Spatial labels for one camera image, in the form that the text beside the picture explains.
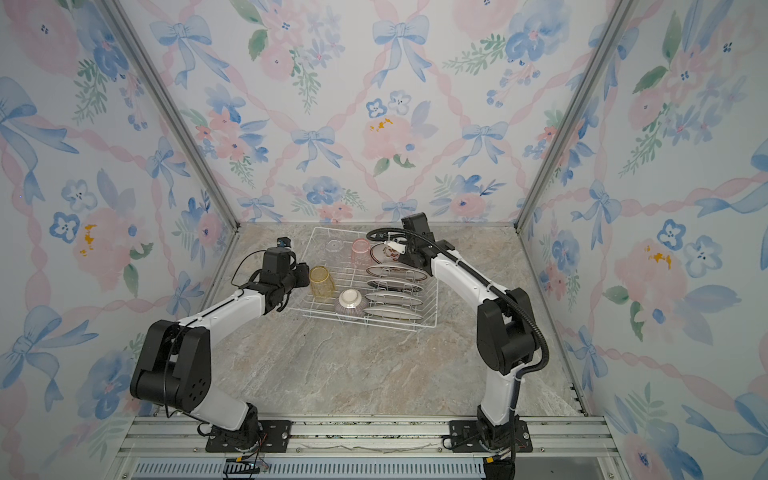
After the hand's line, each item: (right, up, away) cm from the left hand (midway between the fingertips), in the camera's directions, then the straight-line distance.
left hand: (303, 265), depth 93 cm
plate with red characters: (+24, +3, +8) cm, 26 cm away
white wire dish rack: (+12, -7, +8) cm, 16 cm away
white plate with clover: (+28, -10, -2) cm, 30 cm away
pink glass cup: (+17, +4, +8) cm, 19 cm away
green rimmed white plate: (+29, -6, +1) cm, 29 cm away
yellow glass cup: (+6, -6, -1) cm, 8 cm away
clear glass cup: (+8, +6, +8) cm, 13 cm away
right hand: (+34, +9, +1) cm, 35 cm away
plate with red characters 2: (+29, -3, +5) cm, 30 cm away
